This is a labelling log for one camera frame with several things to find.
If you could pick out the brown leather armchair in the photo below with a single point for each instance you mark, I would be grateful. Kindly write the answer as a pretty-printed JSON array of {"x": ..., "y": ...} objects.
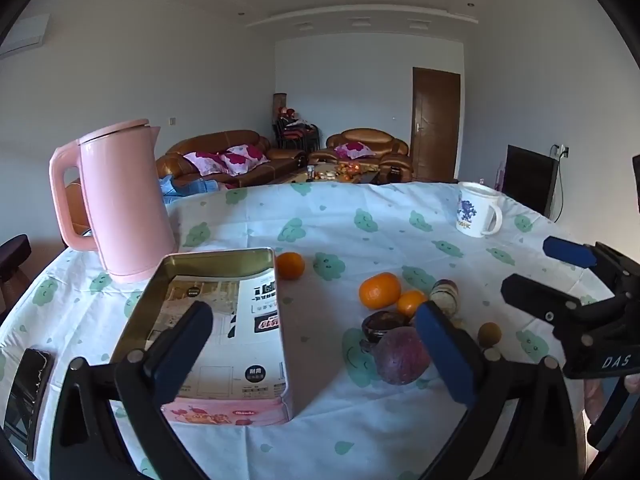
[{"x": 390, "y": 147}]

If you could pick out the white air conditioner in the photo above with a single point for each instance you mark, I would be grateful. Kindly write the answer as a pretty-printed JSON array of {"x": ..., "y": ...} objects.
[{"x": 25, "y": 35}]

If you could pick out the pink electric kettle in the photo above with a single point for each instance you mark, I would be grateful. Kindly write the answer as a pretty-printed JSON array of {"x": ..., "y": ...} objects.
[{"x": 125, "y": 200}]

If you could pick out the orange chair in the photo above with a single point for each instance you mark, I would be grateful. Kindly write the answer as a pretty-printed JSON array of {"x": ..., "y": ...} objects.
[{"x": 75, "y": 205}]

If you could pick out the pink floral pillow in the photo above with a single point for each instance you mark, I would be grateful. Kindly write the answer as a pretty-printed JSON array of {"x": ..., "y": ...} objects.
[
  {"x": 244, "y": 157},
  {"x": 202, "y": 161},
  {"x": 352, "y": 150}
]

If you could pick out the person's right hand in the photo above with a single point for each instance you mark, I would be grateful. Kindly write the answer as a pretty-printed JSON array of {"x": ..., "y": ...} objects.
[{"x": 594, "y": 400}]

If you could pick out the blue clothing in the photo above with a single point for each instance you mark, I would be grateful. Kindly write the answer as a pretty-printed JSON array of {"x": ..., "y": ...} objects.
[{"x": 180, "y": 187}]

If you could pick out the white tablecloth with green clouds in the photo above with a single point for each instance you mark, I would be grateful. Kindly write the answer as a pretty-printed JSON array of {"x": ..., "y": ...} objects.
[{"x": 325, "y": 220}]

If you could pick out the small yellow-brown fruit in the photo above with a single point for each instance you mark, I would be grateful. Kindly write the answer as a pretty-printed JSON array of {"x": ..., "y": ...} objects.
[{"x": 489, "y": 334}]

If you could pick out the dark wooden chair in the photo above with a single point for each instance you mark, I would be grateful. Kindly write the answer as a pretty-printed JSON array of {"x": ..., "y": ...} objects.
[{"x": 12, "y": 260}]

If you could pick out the wooden coffee table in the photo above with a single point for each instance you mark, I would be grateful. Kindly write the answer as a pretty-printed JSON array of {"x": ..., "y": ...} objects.
[{"x": 300, "y": 177}]

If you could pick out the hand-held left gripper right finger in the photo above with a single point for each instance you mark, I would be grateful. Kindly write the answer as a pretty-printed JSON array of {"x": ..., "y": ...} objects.
[{"x": 445, "y": 355}]

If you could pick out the wall power outlet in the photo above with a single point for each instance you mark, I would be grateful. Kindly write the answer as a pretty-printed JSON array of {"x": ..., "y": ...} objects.
[{"x": 562, "y": 150}]

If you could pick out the round layered cake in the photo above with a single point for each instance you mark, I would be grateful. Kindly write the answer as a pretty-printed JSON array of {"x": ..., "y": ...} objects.
[{"x": 445, "y": 296}]

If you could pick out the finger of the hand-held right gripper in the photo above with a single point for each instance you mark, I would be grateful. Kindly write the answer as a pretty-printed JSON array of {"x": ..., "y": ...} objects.
[
  {"x": 570, "y": 252},
  {"x": 540, "y": 300}
]

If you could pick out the round chocolate pastry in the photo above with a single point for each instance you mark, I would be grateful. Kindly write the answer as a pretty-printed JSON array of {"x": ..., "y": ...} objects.
[{"x": 382, "y": 322}]

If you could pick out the tall brown floor vase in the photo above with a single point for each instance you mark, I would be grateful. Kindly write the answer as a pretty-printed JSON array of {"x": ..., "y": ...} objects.
[{"x": 280, "y": 105}]

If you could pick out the small mandarin orange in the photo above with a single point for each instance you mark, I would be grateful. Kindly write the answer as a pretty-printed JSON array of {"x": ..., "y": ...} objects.
[{"x": 290, "y": 266}]

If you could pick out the purple passion fruit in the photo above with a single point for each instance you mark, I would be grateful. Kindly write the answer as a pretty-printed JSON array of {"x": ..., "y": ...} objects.
[{"x": 400, "y": 357}]

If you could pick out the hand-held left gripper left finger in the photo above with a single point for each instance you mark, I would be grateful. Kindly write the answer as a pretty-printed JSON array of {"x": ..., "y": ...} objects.
[{"x": 185, "y": 355}]

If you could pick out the brown wooden door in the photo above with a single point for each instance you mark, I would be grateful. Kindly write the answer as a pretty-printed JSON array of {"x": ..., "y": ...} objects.
[{"x": 435, "y": 125}]

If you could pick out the brown leather sofa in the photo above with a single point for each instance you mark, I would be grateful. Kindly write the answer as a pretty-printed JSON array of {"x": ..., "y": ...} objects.
[{"x": 215, "y": 142}]

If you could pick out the large mandarin orange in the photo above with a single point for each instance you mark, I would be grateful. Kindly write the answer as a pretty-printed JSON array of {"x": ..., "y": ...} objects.
[{"x": 380, "y": 290}]

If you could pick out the black smartphone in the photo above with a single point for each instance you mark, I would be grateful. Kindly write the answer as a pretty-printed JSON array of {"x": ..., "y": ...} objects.
[{"x": 27, "y": 400}]

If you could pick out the medium mandarin orange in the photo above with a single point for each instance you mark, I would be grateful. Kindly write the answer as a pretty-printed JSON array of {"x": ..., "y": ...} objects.
[{"x": 410, "y": 304}]

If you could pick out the white mug with blue print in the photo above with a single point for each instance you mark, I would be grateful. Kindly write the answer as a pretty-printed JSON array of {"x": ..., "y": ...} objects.
[{"x": 472, "y": 212}]

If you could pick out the white printed paper sheet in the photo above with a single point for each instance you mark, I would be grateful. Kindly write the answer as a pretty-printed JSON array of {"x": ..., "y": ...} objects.
[{"x": 250, "y": 340}]

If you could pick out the stack of dark chairs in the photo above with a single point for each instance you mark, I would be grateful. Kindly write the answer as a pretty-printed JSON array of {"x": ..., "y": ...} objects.
[{"x": 295, "y": 135}]

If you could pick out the black television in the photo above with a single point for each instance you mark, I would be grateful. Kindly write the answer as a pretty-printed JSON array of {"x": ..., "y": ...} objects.
[{"x": 527, "y": 180}]

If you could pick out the pink metal tin box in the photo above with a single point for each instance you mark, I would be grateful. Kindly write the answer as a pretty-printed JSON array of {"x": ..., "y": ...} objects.
[{"x": 220, "y": 415}]

